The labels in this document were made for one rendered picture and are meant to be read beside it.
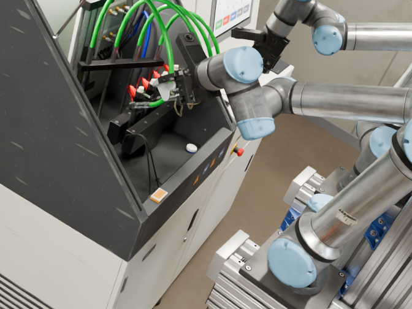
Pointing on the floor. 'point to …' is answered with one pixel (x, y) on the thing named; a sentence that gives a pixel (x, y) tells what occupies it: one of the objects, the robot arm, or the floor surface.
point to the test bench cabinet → (55, 261)
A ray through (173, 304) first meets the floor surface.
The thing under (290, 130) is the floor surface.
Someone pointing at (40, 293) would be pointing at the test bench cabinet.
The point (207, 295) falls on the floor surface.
